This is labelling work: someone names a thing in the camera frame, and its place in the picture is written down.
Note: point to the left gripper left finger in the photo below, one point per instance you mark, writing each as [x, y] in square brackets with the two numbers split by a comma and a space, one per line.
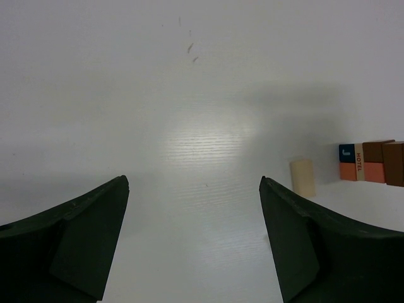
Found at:
[65, 253]

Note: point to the dark blue cube block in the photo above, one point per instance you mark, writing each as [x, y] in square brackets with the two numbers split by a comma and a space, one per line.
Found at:
[346, 153]

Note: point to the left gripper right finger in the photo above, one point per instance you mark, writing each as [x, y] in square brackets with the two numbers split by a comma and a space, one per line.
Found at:
[323, 256]

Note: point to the brown cube block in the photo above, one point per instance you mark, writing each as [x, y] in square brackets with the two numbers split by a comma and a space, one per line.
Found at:
[373, 150]

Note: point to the salmon cube block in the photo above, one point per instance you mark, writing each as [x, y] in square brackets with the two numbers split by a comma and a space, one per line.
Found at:
[374, 172]

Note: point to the brown printed rectangular block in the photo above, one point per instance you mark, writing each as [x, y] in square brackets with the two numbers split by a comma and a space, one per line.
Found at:
[393, 163]

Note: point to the natural wood long block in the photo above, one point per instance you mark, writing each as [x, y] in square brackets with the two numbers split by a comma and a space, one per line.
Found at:
[303, 181]

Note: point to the orange cube block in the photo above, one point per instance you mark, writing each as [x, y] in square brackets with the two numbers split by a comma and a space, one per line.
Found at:
[347, 171]

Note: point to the natural wood hotel block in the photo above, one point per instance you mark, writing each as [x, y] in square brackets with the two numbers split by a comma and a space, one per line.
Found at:
[359, 161]

